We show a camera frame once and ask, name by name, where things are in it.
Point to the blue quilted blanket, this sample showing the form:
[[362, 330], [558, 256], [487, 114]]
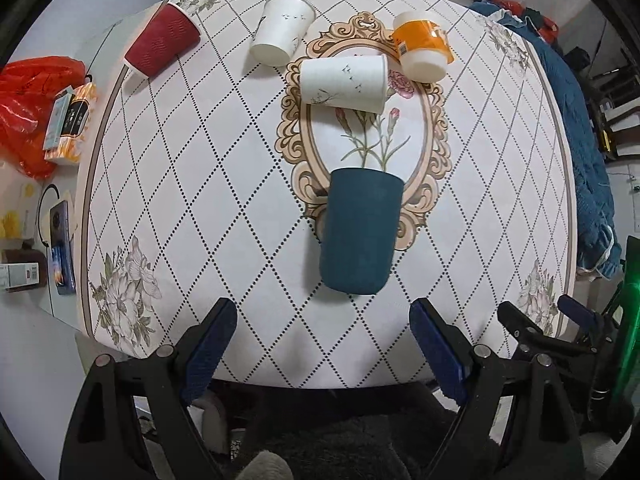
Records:
[[585, 160]]

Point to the small black and teal box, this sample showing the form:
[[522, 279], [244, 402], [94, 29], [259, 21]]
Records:
[[62, 115]]

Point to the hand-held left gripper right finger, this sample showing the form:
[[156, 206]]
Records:
[[440, 355]]

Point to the red ribbed paper cup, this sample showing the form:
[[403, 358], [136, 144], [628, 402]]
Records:
[[160, 40]]

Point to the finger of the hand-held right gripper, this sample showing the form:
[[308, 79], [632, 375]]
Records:
[[520, 325], [580, 310]]

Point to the red plastic bag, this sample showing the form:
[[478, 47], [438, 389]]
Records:
[[25, 110]]

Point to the floral diamond pattern tablecloth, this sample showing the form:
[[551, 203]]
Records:
[[200, 160]]

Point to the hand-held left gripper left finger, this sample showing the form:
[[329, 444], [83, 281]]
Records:
[[210, 345]]

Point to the dark teal cup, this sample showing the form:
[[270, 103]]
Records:
[[357, 232]]

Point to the orange and white cup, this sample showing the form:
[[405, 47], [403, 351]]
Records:
[[422, 45]]

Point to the blue smartphone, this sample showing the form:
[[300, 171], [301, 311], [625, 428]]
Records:
[[62, 245]]

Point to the red cloth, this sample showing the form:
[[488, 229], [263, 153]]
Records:
[[515, 7]]

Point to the small white carton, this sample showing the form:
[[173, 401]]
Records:
[[17, 276]]

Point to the orange tissue pack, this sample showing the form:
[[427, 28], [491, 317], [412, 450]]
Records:
[[80, 130]]

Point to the white paper cup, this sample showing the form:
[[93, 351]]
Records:
[[345, 82], [282, 30]]

